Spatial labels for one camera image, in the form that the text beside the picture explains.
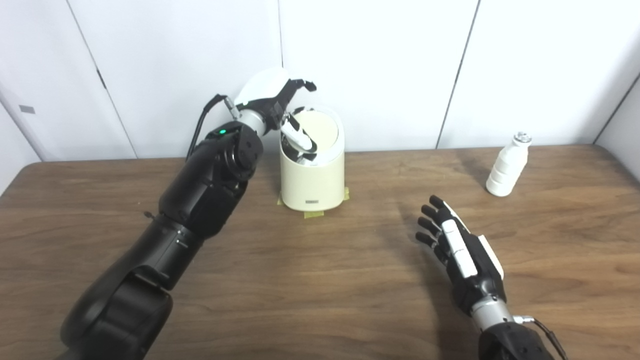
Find cream-colored round bin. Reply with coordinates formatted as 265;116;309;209
278;106;346;212

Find cream round bin lid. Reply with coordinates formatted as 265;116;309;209
292;111;339;157

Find small white plastic bottle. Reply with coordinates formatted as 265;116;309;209
485;131;532;197

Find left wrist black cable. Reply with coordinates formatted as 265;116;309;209
186;94;242;161

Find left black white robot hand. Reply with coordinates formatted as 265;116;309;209
234;66;319;153

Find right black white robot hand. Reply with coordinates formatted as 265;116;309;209
415;195;506;317

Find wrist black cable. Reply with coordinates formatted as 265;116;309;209
186;94;242;161
514;315;568;360

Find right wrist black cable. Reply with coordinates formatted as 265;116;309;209
514;315;568;360

